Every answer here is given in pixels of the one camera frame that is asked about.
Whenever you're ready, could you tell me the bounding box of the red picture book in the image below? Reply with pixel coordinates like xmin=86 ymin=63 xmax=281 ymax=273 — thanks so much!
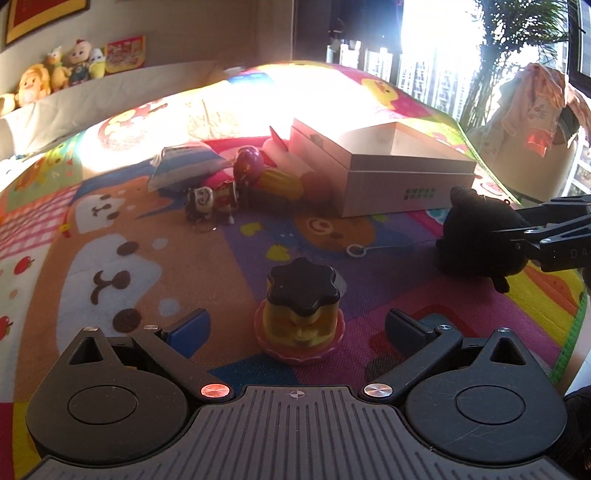
xmin=105 ymin=36 xmax=146 ymax=73

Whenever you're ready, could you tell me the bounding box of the yellow duck plush toy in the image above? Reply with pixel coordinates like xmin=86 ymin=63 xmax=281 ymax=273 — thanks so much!
xmin=44 ymin=46 xmax=70 ymax=90

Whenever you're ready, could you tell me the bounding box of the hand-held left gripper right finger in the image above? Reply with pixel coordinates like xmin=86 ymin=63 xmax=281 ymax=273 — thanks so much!
xmin=364 ymin=309 xmax=532 ymax=407

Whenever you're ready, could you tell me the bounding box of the red figurine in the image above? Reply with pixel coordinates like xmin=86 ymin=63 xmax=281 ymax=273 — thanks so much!
xmin=213 ymin=181 xmax=241 ymax=225

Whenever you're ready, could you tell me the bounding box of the yellow pudding toy black lid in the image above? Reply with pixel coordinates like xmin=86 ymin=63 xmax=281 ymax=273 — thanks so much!
xmin=254 ymin=257 xmax=346 ymax=367

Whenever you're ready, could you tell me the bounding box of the orange lion plush toy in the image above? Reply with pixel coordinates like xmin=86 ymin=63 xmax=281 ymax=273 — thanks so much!
xmin=16 ymin=65 xmax=51 ymax=108

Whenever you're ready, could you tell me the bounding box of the black plush toy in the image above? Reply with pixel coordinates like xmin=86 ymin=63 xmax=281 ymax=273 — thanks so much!
xmin=436 ymin=185 xmax=532 ymax=294

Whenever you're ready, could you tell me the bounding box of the baby doll plush toy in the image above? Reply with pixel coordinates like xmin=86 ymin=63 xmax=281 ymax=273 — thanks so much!
xmin=68 ymin=39 xmax=93 ymax=86

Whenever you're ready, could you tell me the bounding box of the printed cloth on rack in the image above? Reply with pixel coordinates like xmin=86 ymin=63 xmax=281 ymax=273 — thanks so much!
xmin=480 ymin=62 xmax=591 ymax=204

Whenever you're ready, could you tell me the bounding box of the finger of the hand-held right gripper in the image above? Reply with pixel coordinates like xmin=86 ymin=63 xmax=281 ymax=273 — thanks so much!
xmin=516 ymin=195 xmax=591 ymax=224
xmin=496 ymin=218 xmax=591 ymax=252

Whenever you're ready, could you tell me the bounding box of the gold framed red picture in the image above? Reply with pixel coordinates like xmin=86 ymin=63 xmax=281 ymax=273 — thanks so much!
xmin=4 ymin=0 xmax=90 ymax=46

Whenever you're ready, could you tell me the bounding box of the cardboard box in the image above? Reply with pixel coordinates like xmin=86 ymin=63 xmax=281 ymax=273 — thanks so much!
xmin=288 ymin=117 xmax=477 ymax=217

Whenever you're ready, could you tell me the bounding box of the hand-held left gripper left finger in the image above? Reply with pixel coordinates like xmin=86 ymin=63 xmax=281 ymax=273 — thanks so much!
xmin=64 ymin=308 xmax=234 ymax=400

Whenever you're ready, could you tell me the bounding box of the yellow corn toy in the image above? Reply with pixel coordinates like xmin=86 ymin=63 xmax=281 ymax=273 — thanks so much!
xmin=259 ymin=168 xmax=303 ymax=199

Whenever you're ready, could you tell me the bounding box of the banana plush toy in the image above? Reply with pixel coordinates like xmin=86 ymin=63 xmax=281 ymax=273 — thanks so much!
xmin=89 ymin=47 xmax=108 ymax=79

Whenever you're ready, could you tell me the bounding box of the palm plant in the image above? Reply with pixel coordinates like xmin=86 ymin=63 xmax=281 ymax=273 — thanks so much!
xmin=459 ymin=0 xmax=571 ymax=134

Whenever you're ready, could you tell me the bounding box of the colourful cartoon play mat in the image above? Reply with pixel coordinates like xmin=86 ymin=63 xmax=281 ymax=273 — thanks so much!
xmin=0 ymin=62 xmax=587 ymax=480

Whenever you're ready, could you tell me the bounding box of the white roll with red ends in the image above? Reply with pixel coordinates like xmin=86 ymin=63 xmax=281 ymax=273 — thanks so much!
xmin=263 ymin=126 xmax=319 ymax=178

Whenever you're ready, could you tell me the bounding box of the blue white tissue pack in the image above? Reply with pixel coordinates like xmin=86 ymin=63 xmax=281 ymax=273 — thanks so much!
xmin=148 ymin=143 xmax=232 ymax=192

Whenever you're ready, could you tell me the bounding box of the red purple egg toy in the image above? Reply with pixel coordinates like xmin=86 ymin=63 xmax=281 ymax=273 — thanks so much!
xmin=233 ymin=147 xmax=266 ymax=185

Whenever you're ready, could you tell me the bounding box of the black haired white figurine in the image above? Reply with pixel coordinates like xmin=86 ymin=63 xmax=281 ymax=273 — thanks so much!
xmin=185 ymin=187 xmax=218 ymax=234

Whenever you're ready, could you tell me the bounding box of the white ring on string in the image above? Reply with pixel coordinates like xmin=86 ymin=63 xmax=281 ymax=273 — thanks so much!
xmin=346 ymin=240 xmax=439 ymax=258

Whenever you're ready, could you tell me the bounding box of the dark cloth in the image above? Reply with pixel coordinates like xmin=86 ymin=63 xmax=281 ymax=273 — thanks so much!
xmin=564 ymin=390 xmax=591 ymax=480

